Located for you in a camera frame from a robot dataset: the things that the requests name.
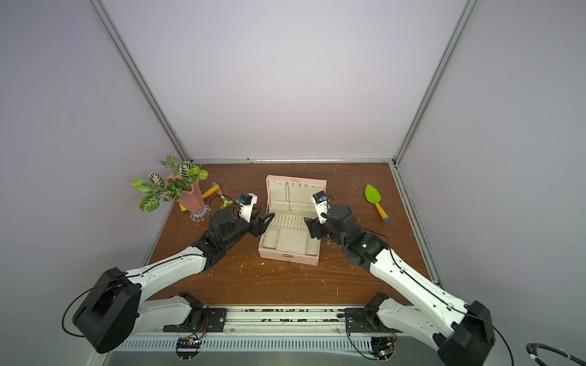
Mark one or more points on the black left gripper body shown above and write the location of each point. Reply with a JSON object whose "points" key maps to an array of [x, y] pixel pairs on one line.
{"points": [[237, 229]]}

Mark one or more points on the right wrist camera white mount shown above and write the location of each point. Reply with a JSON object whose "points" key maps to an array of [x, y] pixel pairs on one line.
{"points": [[321, 206]]}

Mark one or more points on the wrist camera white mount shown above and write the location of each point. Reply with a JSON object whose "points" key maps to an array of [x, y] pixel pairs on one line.
{"points": [[246, 203], [321, 206]]}

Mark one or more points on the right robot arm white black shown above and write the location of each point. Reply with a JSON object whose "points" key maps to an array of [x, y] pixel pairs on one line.
{"points": [[461, 333]]}

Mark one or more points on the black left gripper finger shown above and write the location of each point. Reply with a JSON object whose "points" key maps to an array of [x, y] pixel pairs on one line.
{"points": [[257, 229], [265, 220]]}

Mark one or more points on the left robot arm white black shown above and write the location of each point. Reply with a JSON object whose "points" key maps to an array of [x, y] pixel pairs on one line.
{"points": [[119, 305]]}

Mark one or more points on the pink jewelry box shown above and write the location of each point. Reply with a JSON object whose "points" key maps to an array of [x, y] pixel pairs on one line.
{"points": [[287, 238]]}

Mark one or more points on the green toy trowel yellow handle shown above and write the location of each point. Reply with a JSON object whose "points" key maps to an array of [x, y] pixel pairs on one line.
{"points": [[373, 197]]}

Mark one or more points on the aluminium mounting rail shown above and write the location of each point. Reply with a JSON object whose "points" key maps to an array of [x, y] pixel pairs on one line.
{"points": [[284, 320]]}

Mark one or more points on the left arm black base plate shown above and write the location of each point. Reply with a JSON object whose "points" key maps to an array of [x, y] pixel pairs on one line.
{"points": [[200, 318]]}

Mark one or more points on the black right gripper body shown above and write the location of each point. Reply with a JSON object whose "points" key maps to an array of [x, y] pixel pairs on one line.
{"points": [[319, 226]]}

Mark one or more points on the circuit board connector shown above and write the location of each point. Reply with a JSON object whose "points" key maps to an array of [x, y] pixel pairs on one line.
{"points": [[187, 348], [382, 348]]}

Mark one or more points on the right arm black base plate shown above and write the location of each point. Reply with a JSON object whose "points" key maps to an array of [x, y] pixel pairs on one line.
{"points": [[365, 319]]}

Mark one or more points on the potted plant pink vase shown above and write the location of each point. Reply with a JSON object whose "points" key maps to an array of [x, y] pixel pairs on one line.
{"points": [[181, 186]]}

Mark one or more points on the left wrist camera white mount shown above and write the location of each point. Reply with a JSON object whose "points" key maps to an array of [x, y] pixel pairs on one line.
{"points": [[246, 203]]}

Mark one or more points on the right circuit board connector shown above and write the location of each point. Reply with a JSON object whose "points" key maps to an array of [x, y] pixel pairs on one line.
{"points": [[382, 348]]}

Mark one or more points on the left circuit board connector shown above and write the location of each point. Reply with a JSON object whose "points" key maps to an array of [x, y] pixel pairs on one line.
{"points": [[187, 348]]}

